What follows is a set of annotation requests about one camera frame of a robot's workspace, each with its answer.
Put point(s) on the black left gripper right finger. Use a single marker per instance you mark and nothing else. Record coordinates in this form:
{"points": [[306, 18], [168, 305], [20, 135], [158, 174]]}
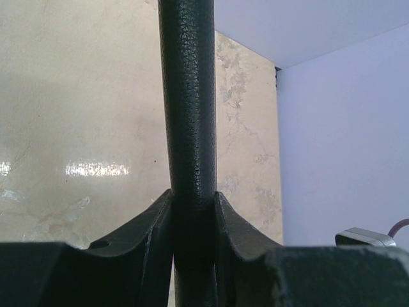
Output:
{"points": [[253, 270]]}

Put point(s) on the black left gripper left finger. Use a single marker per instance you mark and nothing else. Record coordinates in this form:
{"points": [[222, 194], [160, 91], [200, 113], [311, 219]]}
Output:
{"points": [[130, 266]]}

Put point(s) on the black zip tool case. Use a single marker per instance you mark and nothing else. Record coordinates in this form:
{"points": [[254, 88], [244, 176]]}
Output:
{"points": [[187, 41]]}

